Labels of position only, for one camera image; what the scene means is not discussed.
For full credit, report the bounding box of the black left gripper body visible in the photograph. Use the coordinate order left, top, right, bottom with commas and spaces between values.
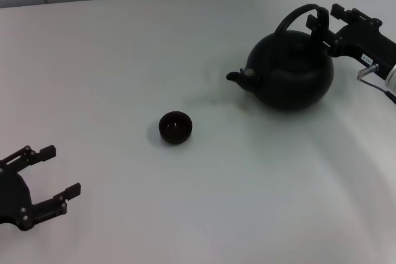
0, 164, 35, 232

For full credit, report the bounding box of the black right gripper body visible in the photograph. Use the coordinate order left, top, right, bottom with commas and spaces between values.
327, 23, 396, 81

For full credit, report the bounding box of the black round teapot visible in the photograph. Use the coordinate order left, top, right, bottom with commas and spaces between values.
225, 3, 335, 112

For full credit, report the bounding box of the dark brown teacup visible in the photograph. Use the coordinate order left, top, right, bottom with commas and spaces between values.
158, 111, 194, 145

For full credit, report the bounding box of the silver metal plug connector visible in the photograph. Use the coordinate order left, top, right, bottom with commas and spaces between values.
356, 63, 380, 80

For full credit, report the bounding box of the thin black cable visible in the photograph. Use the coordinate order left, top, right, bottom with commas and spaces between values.
359, 77, 396, 104

